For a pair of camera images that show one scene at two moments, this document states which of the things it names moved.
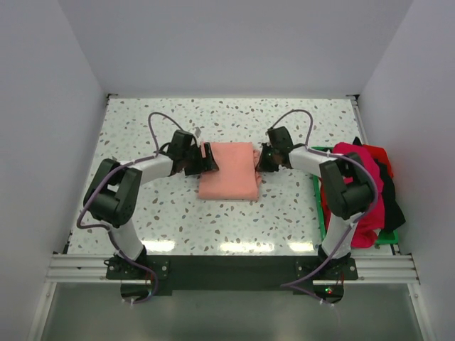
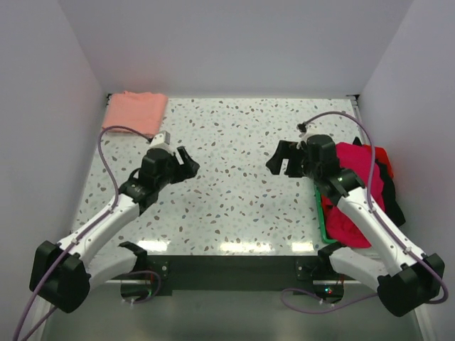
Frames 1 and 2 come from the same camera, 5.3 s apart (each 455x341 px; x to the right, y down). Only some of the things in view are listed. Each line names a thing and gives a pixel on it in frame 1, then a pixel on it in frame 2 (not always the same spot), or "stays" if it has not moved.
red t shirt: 380,153 stays
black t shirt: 394,216 stays
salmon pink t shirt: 237,177 → 143,111
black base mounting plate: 144,278 stays
